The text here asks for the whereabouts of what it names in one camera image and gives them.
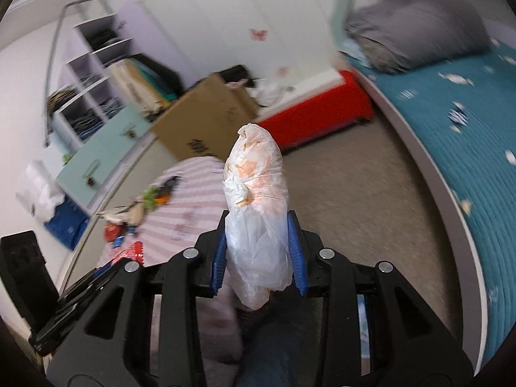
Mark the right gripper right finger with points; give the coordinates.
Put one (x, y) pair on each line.
(376, 328)

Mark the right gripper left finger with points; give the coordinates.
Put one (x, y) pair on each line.
(140, 325)

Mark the beige paper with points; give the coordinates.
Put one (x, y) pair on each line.
(132, 215)

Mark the white stained plastic bag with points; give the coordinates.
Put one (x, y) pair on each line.
(256, 226)

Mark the green leaf plush toy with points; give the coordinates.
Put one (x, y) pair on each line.
(149, 198)

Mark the black snack wrapper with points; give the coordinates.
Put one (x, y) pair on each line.
(167, 187)

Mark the blue plastic bag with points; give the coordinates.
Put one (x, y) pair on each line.
(68, 224)

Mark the white shopping bag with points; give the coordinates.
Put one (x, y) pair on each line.
(38, 193)

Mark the person leg in jeans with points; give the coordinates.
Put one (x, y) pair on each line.
(281, 342)

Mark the red snack bag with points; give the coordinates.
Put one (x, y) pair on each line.
(112, 232)

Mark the mint drawer cabinet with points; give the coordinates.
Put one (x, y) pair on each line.
(103, 157)

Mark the pink checkered tablecloth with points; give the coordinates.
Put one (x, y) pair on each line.
(195, 207)

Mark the purple open shelf unit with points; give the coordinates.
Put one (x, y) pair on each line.
(93, 45)

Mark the hanging clothes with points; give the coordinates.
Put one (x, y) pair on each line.
(152, 86)

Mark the red bench with white top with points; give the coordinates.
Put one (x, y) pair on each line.
(332, 110)

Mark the large cardboard box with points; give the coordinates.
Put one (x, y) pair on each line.
(206, 120)

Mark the teal bed mattress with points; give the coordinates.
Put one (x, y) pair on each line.
(457, 119)

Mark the curved metal pole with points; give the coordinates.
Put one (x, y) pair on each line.
(54, 59)

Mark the white plastic bag on bench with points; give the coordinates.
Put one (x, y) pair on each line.
(267, 93)

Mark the grey folded quilt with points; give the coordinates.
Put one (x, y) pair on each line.
(397, 36)

